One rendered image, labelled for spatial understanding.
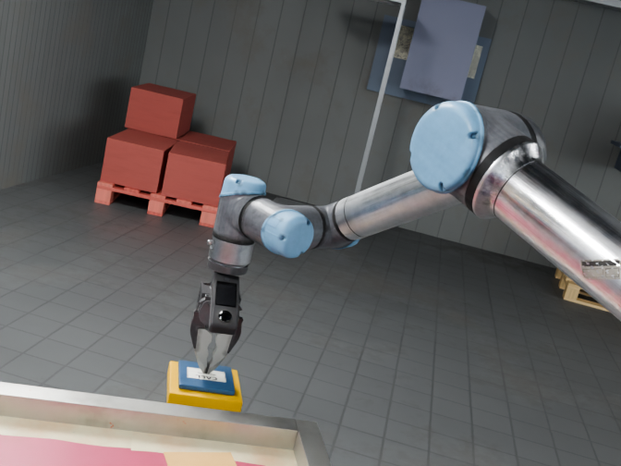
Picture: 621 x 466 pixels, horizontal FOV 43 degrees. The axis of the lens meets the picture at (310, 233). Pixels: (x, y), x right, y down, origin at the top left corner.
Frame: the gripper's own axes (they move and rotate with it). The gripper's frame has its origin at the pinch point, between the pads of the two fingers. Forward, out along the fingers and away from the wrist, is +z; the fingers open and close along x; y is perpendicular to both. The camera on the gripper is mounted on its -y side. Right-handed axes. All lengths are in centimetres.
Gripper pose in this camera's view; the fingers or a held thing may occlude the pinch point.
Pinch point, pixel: (207, 368)
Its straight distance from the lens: 145.4
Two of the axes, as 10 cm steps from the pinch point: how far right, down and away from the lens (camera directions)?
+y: -1.6, -2.8, 9.5
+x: -9.6, -1.7, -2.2
